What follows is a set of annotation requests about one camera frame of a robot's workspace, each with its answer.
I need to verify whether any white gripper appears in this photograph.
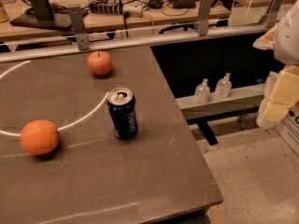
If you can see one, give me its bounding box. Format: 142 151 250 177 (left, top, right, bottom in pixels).
253 0 299 129

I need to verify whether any blue pepsi can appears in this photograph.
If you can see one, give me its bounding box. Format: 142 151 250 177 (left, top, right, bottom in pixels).
107 87 138 140

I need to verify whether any red apple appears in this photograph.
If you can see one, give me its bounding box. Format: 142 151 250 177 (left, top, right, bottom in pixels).
88 51 112 77

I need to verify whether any cardboard box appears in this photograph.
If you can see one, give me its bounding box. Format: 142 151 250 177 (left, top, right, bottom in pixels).
275 104 299 155

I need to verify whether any clear sanitizer bottle left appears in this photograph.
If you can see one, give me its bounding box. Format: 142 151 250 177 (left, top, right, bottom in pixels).
194 78 210 105

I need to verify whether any white power adapter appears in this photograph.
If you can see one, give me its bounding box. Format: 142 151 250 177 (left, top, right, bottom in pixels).
122 5 143 18

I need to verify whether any black power strip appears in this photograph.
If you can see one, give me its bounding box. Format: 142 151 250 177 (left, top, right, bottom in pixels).
89 1 122 15

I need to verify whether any black monitor stand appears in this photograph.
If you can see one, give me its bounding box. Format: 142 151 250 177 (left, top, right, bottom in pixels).
10 0 72 31

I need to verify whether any orange fruit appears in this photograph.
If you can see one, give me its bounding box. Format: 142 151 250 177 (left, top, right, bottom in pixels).
20 119 60 155

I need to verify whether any metal rail bracket right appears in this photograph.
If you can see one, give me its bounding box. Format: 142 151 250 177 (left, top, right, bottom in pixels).
259 0 283 27

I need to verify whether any metal rail bracket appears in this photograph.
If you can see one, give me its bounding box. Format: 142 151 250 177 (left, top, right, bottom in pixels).
259 0 283 27
197 0 213 35
67 5 90 50

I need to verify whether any metal rail bracket middle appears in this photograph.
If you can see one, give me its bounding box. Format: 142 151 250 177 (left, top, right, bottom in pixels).
197 0 213 35

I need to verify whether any metal rail bracket left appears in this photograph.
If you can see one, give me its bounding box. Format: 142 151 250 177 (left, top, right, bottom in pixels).
67 5 90 50

